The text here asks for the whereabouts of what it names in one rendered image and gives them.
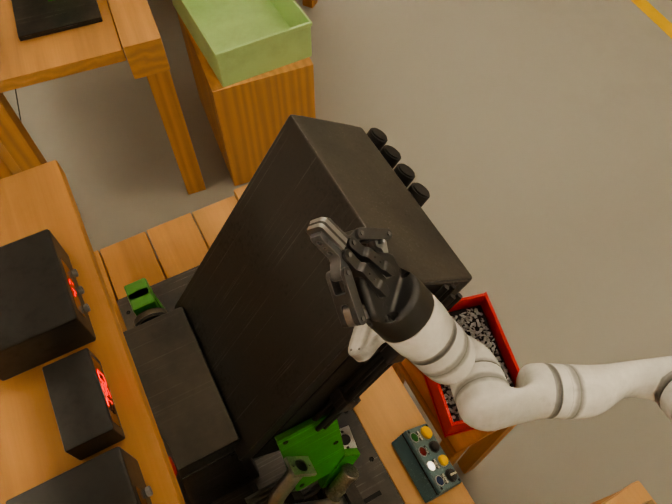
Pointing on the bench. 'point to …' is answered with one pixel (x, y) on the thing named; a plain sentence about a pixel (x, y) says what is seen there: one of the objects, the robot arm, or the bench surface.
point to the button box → (424, 478)
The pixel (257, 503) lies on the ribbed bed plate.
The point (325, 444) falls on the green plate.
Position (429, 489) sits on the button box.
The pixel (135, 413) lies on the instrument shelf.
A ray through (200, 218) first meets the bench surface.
